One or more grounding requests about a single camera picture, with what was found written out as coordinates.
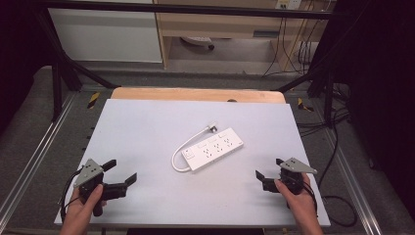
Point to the white cabinet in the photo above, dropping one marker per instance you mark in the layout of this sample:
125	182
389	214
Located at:
107	36

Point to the white power strip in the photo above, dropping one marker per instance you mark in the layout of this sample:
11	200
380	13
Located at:
213	149

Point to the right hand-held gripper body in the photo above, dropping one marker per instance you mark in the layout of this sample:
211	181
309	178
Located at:
293	178

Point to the white wall socket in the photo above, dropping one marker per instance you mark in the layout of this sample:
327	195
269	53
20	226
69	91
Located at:
288	4

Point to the light wooden desk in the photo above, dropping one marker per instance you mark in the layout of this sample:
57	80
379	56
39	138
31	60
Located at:
221	23

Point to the yellow black tape marker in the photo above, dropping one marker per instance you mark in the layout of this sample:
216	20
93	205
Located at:
305	105
93	100

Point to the black metal frame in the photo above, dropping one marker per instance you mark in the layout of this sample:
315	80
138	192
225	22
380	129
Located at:
182	9

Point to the light wooden table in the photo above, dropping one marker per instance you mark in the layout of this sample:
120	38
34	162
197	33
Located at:
195	94

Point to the black curtain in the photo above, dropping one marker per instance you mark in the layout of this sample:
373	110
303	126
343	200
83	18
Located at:
381	91
19	55

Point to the person's right hand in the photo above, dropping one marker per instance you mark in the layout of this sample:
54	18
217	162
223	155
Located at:
301	204

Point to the person's left hand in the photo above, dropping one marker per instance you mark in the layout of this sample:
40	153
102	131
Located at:
81	209

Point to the aluminium floor rail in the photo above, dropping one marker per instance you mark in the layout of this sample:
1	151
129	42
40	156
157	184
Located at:
354	186
36	153

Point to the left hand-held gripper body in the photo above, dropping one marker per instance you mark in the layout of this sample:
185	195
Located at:
89	171

